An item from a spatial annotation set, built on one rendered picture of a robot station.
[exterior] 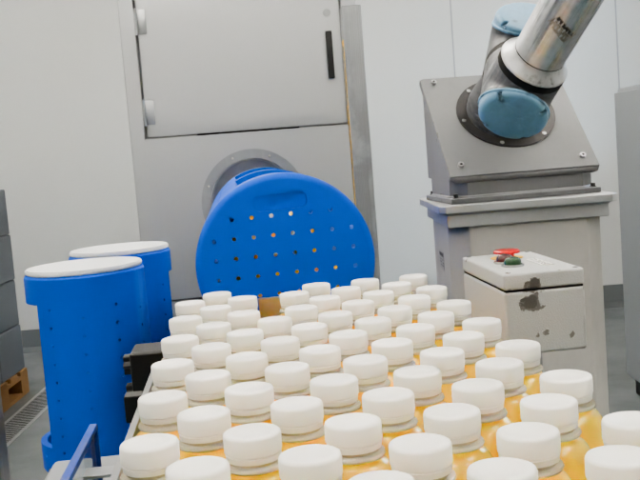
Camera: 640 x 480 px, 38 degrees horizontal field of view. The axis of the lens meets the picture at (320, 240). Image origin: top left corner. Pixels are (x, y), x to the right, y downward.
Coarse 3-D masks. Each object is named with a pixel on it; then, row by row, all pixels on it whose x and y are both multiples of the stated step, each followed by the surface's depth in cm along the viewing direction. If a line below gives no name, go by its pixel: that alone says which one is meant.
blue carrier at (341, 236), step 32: (224, 192) 165; (256, 192) 143; (288, 192) 144; (320, 192) 144; (224, 224) 143; (256, 224) 144; (288, 224) 144; (320, 224) 145; (352, 224) 145; (224, 256) 144; (288, 256) 145; (320, 256) 145; (352, 256) 146; (224, 288) 144; (256, 288) 144; (288, 288) 145
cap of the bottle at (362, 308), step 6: (354, 300) 111; (360, 300) 111; (366, 300) 110; (342, 306) 109; (348, 306) 108; (354, 306) 108; (360, 306) 108; (366, 306) 108; (372, 306) 109; (354, 312) 108; (360, 312) 108; (366, 312) 108; (372, 312) 109; (354, 318) 108
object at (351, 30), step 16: (352, 16) 281; (352, 32) 281; (352, 48) 282; (352, 64) 282; (352, 80) 282; (352, 96) 283; (352, 112) 283; (368, 112) 284; (352, 128) 284; (368, 128) 284; (352, 144) 284; (368, 144) 285; (352, 160) 285; (368, 160) 285; (352, 176) 287; (368, 176) 285; (368, 192) 286; (368, 208) 286; (368, 224) 287
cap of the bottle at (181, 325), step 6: (174, 318) 108; (180, 318) 108; (186, 318) 108; (192, 318) 107; (198, 318) 107; (174, 324) 106; (180, 324) 106; (186, 324) 106; (192, 324) 106; (198, 324) 107; (174, 330) 106; (180, 330) 106; (186, 330) 106; (192, 330) 106
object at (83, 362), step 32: (32, 288) 213; (64, 288) 209; (96, 288) 210; (128, 288) 215; (64, 320) 210; (96, 320) 211; (128, 320) 215; (64, 352) 211; (96, 352) 211; (128, 352) 215; (64, 384) 212; (96, 384) 212; (64, 416) 213; (96, 416) 212; (64, 448) 214
